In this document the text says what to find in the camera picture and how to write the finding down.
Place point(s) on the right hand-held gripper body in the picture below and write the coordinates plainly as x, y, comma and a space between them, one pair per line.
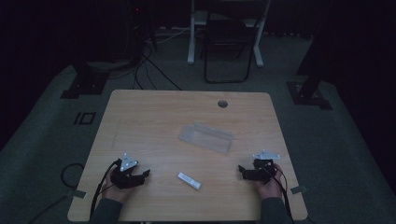
263, 169

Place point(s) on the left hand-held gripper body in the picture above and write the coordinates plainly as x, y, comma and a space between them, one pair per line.
124, 174

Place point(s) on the small white tube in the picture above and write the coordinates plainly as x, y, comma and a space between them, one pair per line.
189, 181

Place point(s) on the clear plastic box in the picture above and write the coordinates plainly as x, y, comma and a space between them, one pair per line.
206, 137

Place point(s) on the person's right hand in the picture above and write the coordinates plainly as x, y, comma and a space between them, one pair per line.
270, 188

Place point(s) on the person's left hand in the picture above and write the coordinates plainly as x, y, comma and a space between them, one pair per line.
115, 193

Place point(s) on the grey tape piece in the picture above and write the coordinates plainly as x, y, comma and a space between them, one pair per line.
298, 189
77, 194

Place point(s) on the wooden table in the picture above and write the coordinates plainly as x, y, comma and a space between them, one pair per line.
149, 124

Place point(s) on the black stand base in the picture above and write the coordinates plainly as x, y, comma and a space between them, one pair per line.
85, 82
308, 96

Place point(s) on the black folding chair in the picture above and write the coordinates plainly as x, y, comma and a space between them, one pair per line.
228, 49

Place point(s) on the white desk frame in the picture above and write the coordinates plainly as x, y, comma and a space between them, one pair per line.
199, 34

